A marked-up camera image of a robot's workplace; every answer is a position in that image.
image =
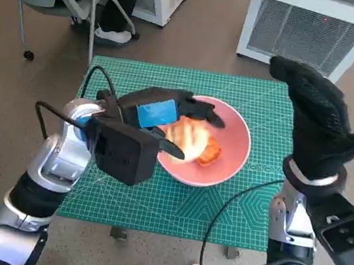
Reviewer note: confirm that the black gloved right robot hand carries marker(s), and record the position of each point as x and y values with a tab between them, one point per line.
318	125

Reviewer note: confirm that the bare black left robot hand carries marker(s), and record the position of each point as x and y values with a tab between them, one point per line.
156	113

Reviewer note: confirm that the round toy bread bun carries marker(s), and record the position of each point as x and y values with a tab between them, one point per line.
192	141

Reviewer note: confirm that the rectangular toy bread loaf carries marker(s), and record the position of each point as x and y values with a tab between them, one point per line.
210	153

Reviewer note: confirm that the pink bowl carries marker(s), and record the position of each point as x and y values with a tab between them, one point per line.
228	165

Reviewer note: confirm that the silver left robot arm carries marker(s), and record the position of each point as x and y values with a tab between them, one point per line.
63	156

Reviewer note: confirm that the large white mesh cabinet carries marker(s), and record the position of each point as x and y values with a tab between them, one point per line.
307	32

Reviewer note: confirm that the green cutting mat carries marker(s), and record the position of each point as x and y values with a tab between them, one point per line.
154	208

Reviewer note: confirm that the person in chair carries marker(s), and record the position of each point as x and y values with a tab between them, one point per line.
119	0

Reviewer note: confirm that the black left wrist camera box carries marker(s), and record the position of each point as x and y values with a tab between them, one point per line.
122	154

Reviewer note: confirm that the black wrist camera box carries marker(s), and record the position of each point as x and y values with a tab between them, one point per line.
122	154
344	246

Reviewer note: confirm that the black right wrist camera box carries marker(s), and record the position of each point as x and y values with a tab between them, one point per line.
344	246

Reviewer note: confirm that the metal table bracket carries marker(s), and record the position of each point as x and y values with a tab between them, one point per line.
118	233
234	253

